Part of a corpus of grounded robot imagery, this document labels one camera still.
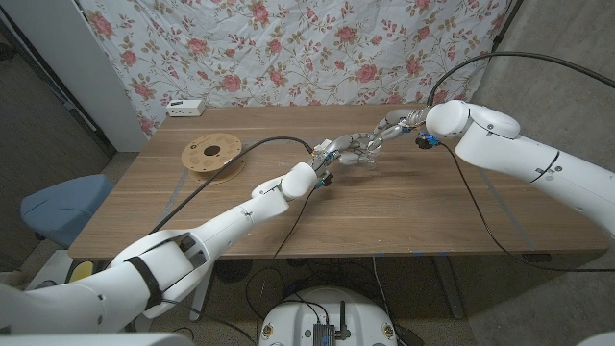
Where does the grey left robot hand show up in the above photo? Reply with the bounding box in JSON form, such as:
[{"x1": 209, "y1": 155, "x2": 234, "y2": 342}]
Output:
[{"x1": 310, "y1": 133, "x2": 381, "y2": 170}]

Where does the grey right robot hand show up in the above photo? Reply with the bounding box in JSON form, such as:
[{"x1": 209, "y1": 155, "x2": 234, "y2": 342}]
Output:
[{"x1": 367, "y1": 108, "x2": 432, "y2": 153}]

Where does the clear medicine bottle white cap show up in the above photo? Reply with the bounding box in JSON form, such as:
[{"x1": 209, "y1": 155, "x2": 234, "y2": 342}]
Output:
[{"x1": 357, "y1": 138, "x2": 379, "y2": 167}]

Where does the cardboard filament reel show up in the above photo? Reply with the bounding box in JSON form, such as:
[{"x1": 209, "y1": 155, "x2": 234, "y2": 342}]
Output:
[{"x1": 181, "y1": 133, "x2": 244, "y2": 185}]

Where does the floral backdrop cloth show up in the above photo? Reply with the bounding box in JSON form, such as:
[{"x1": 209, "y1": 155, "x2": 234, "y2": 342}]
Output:
[{"x1": 76, "y1": 0, "x2": 513, "y2": 140}]

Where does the black backdrop pole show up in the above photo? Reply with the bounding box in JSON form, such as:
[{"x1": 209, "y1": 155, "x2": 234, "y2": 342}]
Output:
[{"x1": 488, "y1": 0, "x2": 525, "y2": 47}]

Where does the white power strip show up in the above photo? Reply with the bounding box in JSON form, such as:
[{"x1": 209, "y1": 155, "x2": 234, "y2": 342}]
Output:
[{"x1": 165, "y1": 99, "x2": 207, "y2": 118}]

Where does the black round floor base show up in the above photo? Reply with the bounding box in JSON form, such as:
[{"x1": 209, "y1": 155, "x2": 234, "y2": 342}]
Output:
[{"x1": 213, "y1": 259, "x2": 255, "y2": 284}]

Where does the grey table leg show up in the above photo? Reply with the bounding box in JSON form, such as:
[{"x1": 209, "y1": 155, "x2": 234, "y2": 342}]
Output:
[{"x1": 434, "y1": 255, "x2": 466, "y2": 320}]

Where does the white robot torso base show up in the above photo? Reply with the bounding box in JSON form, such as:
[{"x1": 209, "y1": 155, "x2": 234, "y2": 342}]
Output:
[{"x1": 258, "y1": 286, "x2": 399, "y2": 346}]

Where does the grey electronics module with antenna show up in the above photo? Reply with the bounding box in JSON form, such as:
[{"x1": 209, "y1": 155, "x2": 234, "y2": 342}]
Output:
[{"x1": 312, "y1": 301, "x2": 352, "y2": 346}]

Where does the black power brick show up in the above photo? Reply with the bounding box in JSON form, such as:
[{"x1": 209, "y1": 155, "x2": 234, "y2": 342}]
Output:
[{"x1": 393, "y1": 325, "x2": 425, "y2": 346}]

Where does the white table leg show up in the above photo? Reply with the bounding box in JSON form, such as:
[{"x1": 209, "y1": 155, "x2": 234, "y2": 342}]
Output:
[{"x1": 188, "y1": 261, "x2": 216, "y2": 322}]

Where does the white cabinet panel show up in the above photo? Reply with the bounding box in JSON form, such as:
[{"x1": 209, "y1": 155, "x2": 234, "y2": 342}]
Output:
[{"x1": 0, "y1": 0, "x2": 149, "y2": 154}]

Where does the blue stool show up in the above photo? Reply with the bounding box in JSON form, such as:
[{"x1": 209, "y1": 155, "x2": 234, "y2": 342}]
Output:
[{"x1": 19, "y1": 173, "x2": 115, "y2": 250}]

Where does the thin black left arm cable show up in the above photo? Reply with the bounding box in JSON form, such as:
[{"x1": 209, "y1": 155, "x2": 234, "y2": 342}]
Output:
[{"x1": 272, "y1": 186, "x2": 318, "y2": 260}]

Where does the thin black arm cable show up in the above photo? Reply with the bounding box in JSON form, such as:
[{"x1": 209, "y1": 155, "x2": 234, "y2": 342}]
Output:
[
  {"x1": 272, "y1": 186, "x2": 318, "y2": 260},
  {"x1": 439, "y1": 142, "x2": 615, "y2": 274}
]

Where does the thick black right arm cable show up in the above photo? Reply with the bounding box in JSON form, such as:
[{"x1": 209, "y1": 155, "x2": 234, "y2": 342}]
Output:
[{"x1": 426, "y1": 50, "x2": 615, "y2": 107}]

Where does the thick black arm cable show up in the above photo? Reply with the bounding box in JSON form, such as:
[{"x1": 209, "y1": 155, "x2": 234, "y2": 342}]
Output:
[
  {"x1": 426, "y1": 50, "x2": 615, "y2": 107},
  {"x1": 150, "y1": 136, "x2": 314, "y2": 235}
]

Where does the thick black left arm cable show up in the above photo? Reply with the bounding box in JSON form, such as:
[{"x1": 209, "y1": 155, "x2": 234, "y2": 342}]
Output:
[{"x1": 150, "y1": 136, "x2": 314, "y2": 235}]

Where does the grey floor cable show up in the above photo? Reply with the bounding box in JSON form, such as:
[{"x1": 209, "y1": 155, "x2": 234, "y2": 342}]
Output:
[{"x1": 372, "y1": 257, "x2": 403, "y2": 337}]

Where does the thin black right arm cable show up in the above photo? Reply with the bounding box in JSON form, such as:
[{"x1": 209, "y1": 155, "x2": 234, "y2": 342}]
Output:
[{"x1": 439, "y1": 142, "x2": 615, "y2": 274}]

